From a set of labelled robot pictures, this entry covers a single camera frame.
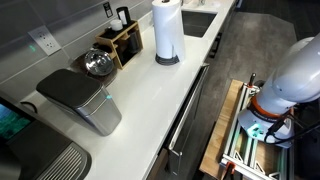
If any white paper towel roll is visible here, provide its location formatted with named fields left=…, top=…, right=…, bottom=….
left=151, top=0, right=187, bottom=63

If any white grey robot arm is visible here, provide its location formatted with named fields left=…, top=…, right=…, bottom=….
left=238, top=34, right=320, bottom=148

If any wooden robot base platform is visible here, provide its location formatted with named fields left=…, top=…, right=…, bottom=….
left=199, top=80, right=243, bottom=180

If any wooden coffee organizer rack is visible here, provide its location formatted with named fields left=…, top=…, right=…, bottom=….
left=95, top=6, right=143, bottom=69

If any stainless steel sink basin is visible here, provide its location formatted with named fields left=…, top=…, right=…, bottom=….
left=182, top=11, right=216, bottom=38

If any stainless steel countertop bin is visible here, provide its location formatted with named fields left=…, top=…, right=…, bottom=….
left=36, top=69, right=122, bottom=136

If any black espresso machine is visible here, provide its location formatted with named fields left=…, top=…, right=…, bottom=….
left=0, top=97, right=92, bottom=180

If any dishwasher door with handle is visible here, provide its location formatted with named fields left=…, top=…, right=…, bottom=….
left=166, top=63, right=209, bottom=176

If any black wall switch plate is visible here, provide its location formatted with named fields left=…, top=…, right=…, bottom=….
left=103, top=2, right=113, bottom=18

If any red handled clamp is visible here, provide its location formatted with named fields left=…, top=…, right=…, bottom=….
left=222, top=161, right=236, bottom=180

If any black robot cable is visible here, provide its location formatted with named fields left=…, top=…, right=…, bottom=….
left=263, top=113, right=320, bottom=146

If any white wall power outlet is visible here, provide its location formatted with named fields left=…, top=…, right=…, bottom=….
left=28, top=26, right=61, bottom=56

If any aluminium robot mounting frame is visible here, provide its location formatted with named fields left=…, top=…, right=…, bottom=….
left=220, top=83, right=294, bottom=180

